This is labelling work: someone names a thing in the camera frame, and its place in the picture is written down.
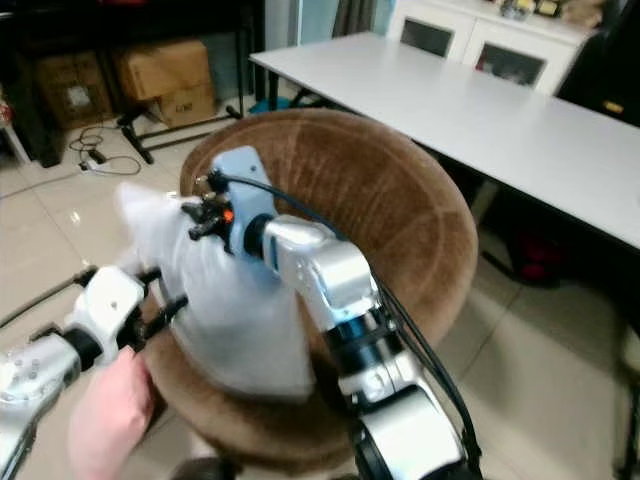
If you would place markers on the white pillow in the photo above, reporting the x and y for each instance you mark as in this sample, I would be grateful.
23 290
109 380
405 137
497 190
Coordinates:
240 320

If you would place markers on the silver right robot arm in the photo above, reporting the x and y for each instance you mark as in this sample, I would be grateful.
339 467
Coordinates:
320 270

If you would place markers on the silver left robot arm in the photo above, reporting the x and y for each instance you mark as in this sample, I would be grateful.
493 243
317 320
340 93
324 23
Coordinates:
30 390

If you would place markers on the brown round plush sofa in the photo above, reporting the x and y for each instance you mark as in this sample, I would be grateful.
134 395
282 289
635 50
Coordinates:
360 170

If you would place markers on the large cardboard box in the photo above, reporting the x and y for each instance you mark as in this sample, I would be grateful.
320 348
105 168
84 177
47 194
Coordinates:
165 78

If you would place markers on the small labelled cardboard box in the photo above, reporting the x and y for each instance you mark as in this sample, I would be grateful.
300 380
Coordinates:
72 92

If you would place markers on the black shelf unit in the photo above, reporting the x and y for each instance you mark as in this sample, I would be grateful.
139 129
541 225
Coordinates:
60 25

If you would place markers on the grey curtain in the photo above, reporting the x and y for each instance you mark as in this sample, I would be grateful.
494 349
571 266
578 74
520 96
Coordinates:
352 15

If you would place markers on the long white table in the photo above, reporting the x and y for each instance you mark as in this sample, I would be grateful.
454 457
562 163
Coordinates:
460 120

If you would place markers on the white cabinet with glass doors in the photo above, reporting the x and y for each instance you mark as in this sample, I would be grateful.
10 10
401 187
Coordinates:
470 30

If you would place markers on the magenta plastic item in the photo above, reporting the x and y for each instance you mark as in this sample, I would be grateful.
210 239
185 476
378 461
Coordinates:
543 260

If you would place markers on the black chair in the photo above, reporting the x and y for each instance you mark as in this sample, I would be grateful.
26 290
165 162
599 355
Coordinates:
600 80

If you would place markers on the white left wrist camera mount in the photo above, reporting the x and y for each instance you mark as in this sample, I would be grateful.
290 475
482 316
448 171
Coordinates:
110 300

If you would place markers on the pale right wrist camera mount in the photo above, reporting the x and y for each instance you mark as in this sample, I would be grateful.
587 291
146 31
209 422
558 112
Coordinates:
250 190

